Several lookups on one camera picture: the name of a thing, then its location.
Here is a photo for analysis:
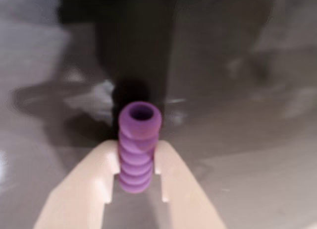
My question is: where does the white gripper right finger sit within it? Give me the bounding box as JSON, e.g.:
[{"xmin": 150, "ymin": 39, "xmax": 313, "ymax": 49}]
[{"xmin": 154, "ymin": 140, "xmax": 226, "ymax": 229}]

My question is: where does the purple ribbed pen grip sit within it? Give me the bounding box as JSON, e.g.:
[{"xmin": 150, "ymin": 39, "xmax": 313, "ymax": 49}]
[{"xmin": 117, "ymin": 101, "xmax": 163, "ymax": 194}]

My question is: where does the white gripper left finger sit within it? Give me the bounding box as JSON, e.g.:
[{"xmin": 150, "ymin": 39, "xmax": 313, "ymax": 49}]
[{"xmin": 33, "ymin": 140, "xmax": 121, "ymax": 229}]

